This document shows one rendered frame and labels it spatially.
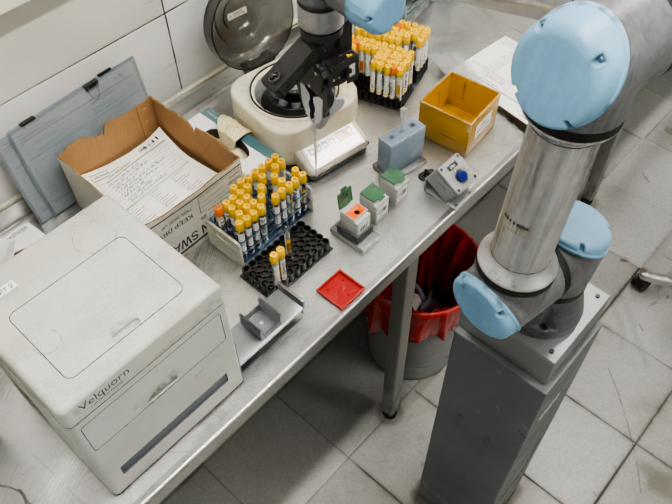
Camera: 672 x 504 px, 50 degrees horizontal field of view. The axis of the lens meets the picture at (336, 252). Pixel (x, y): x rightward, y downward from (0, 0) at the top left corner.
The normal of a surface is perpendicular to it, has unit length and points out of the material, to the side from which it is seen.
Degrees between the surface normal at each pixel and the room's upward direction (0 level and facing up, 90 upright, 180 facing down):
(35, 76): 90
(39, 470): 0
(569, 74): 80
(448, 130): 90
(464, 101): 90
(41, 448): 0
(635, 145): 0
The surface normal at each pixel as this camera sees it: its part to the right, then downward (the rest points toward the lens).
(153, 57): 0.74, 0.52
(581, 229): 0.15, -0.66
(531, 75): -0.76, 0.39
